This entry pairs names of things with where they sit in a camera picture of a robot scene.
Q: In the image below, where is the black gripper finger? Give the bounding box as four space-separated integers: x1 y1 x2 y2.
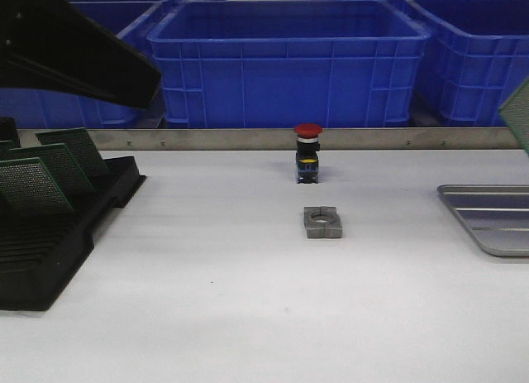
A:
1 0 161 108

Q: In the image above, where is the green perforated board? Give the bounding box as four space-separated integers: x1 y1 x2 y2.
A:
498 78 529 154
1 157 74 217
5 143 95 195

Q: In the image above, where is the green perforated board front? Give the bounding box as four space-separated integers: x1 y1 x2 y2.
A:
498 78 529 154

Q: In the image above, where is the green perforated board rearmost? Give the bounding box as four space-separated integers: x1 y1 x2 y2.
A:
36 127 110 177

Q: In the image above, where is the black slotted board rack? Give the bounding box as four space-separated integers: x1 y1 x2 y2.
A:
1 156 145 311

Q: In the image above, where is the silver metal tray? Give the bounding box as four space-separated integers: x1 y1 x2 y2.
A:
437 184 528 258

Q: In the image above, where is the blue left plastic crate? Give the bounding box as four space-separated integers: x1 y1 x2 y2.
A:
1 1 163 129

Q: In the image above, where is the blue plastic crate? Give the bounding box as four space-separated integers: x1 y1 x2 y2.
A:
148 0 429 129
409 0 528 127
1 1 163 129

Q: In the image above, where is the black rack far left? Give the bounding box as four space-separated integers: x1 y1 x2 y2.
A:
0 117 21 148

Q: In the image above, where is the blue centre plastic crate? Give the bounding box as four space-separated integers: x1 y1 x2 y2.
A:
148 0 429 129

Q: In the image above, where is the red emergency stop button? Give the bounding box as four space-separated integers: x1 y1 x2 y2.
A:
293 123 322 184

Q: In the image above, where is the grey metal clamp block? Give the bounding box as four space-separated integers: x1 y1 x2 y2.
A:
303 206 343 239

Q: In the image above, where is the blue right plastic crate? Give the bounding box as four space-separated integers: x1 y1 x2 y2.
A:
409 0 528 127

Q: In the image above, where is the steel table edge rail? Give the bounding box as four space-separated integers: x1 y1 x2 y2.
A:
16 127 522 151

